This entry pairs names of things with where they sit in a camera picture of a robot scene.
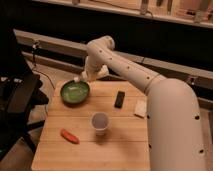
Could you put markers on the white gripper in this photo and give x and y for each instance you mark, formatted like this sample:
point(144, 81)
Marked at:
point(89, 76)

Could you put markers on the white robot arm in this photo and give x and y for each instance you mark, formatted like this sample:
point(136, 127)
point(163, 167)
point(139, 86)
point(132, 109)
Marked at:
point(173, 116)

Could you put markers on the green ceramic bowl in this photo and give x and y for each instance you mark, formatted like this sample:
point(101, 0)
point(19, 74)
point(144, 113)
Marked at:
point(74, 92)

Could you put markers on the black rectangular block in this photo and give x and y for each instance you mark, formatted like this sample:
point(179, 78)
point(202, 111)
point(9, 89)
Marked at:
point(119, 99)

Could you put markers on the white sponge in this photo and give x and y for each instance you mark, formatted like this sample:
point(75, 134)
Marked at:
point(140, 109)

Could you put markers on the wooden table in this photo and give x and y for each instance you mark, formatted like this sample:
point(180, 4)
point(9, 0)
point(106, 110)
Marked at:
point(124, 147)

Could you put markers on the orange carrot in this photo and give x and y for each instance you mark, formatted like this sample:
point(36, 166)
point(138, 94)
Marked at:
point(69, 137)

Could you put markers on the black office chair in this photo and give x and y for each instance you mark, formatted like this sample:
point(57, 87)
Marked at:
point(19, 93)

